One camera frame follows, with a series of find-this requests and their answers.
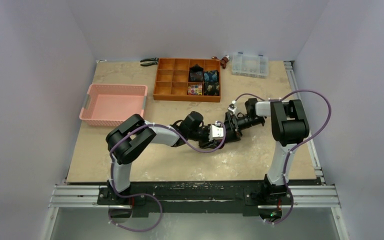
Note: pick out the brown small tool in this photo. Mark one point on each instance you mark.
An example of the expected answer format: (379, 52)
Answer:
(223, 61)

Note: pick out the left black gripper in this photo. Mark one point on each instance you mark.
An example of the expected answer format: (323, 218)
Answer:
(206, 143)

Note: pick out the orange compartment tray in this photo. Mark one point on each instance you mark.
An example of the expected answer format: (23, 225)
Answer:
(173, 80)

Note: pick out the pink plastic basket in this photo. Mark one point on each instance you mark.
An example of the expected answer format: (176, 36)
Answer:
(109, 105)

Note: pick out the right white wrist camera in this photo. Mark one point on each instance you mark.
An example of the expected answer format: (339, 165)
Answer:
(232, 108)

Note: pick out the red navy striped tie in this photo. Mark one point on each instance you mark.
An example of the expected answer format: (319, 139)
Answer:
(232, 137)

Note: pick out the dark rolled tie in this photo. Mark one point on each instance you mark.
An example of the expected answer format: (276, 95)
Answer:
(196, 74)

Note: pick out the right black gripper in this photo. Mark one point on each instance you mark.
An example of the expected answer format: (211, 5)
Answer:
(230, 124)

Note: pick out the blue patterned rolled tie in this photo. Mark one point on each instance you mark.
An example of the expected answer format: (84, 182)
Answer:
(211, 76)

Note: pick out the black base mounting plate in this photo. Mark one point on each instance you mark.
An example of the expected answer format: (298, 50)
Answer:
(250, 198)

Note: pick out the colourful dotted rolled tie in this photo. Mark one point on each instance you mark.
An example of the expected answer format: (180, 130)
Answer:
(195, 89)

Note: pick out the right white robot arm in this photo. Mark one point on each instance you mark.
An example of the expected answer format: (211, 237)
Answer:
(289, 128)

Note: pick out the black handled pliers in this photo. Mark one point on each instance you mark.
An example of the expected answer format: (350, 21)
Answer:
(147, 62)

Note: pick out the aluminium frame rail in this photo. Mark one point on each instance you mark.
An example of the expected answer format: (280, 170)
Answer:
(305, 194)

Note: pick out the black gold rolled tie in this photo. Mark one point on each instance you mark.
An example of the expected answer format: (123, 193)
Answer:
(211, 89)

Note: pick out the clear plastic organizer box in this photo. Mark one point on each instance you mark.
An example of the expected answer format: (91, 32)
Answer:
(254, 66)

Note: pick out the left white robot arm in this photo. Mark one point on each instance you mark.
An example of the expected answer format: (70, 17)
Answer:
(127, 142)

